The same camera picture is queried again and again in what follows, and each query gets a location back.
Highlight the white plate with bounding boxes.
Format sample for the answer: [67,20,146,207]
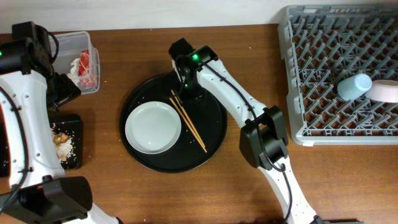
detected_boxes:
[124,101,182,154]

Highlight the black rectangular tray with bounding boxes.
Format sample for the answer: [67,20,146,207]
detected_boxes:
[0,113,84,178]

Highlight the white bowl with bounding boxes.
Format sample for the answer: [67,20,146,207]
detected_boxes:
[365,80,398,103]

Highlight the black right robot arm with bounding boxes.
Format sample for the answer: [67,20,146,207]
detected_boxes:
[169,40,319,223]

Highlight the grey dishwasher rack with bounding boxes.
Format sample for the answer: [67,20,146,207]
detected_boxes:
[278,5,397,146]

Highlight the brown food chunk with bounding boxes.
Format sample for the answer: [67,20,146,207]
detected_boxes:
[52,132,69,145]

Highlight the clear plastic bin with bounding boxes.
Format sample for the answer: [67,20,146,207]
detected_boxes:
[50,31,100,95]

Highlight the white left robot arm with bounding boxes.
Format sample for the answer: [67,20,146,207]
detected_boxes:
[1,37,120,223]

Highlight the red snack wrapper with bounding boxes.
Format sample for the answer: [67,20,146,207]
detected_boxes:
[78,50,96,88]

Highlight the white tissue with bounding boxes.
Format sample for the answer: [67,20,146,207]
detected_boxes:
[67,58,80,87]

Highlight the round black serving tray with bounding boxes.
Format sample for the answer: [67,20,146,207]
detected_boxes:
[119,71,228,173]

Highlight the light blue plastic cup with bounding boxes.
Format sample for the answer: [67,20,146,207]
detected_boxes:
[337,73,373,101]

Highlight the rice and noodle scraps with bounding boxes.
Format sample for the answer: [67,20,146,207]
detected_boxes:
[50,124,76,162]

